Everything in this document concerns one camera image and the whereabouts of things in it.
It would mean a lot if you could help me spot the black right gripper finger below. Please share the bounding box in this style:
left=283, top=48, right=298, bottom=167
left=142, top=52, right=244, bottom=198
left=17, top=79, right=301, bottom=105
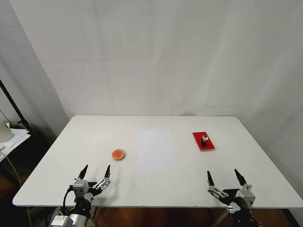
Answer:
left=207, top=170, right=230, bottom=205
left=234, top=168, right=251, bottom=190

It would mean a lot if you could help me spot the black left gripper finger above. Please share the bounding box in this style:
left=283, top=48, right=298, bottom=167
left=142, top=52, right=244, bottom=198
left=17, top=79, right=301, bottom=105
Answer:
left=78, top=164, right=89, bottom=180
left=92, top=164, right=111, bottom=193

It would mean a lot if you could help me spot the round wooden red ink pad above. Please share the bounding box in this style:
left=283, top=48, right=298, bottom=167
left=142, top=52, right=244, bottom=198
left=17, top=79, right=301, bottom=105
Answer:
left=111, top=148, right=126, bottom=162

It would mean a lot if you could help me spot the red rectangular ink pad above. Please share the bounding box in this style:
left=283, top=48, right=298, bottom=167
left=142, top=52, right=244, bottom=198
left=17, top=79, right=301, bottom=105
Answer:
left=192, top=131, right=217, bottom=152

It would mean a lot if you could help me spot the white table leg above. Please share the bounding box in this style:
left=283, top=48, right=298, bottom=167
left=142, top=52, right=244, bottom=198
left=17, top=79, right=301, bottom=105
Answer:
left=218, top=208, right=230, bottom=221
left=91, top=207, right=98, bottom=227

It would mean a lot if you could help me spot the white paper sheet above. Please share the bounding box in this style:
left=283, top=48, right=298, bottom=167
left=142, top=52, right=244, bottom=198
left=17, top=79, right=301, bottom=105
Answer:
left=136, top=128, right=180, bottom=173

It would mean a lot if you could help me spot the stack of white papers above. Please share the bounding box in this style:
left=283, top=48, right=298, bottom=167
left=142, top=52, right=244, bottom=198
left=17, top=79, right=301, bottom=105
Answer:
left=0, top=128, right=32, bottom=157

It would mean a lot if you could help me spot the white lamp shade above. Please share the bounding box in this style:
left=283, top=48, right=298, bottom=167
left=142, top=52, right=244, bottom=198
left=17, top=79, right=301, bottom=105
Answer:
left=0, top=109, right=15, bottom=143

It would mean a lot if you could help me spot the black stand pole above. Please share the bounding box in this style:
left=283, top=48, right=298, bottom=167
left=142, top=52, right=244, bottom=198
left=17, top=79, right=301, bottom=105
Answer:
left=0, top=79, right=32, bottom=133

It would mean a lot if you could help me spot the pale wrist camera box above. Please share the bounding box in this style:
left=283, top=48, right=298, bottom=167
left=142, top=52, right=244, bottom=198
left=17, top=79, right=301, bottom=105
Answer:
left=72, top=179, right=89, bottom=197
left=235, top=186, right=256, bottom=209

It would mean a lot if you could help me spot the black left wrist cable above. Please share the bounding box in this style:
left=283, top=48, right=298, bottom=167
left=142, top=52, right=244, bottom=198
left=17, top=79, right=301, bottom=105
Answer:
left=62, top=185, right=77, bottom=214

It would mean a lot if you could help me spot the white cable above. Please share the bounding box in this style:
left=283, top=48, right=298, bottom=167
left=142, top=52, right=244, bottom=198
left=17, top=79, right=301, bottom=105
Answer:
left=0, top=151, right=22, bottom=188

